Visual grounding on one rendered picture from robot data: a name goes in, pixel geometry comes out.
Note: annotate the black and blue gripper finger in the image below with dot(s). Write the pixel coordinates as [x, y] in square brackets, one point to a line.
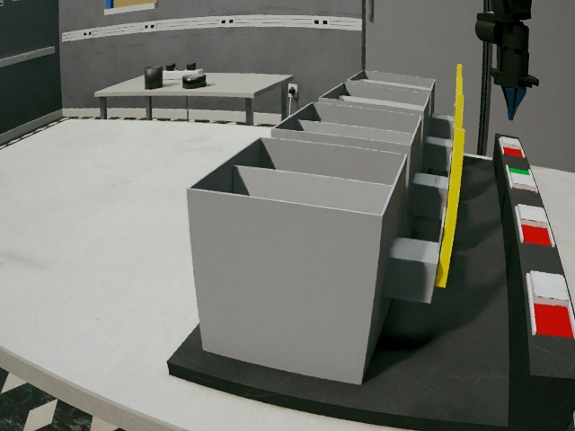
[509, 94]
[520, 94]

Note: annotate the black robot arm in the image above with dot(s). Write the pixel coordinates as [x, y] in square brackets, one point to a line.
[505, 19]

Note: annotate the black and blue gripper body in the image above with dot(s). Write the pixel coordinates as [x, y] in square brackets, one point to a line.
[513, 70]

